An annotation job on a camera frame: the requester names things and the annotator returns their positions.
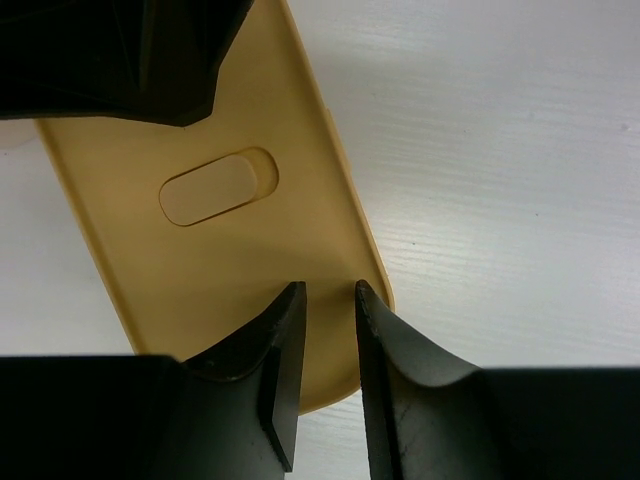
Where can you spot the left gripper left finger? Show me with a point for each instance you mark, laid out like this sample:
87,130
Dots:
229,412

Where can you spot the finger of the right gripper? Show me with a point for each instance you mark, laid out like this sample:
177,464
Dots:
149,61

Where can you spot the tan rectangular box lid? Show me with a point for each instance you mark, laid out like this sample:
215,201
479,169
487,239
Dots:
181,288

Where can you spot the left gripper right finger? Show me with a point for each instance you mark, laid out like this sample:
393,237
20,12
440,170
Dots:
431,415

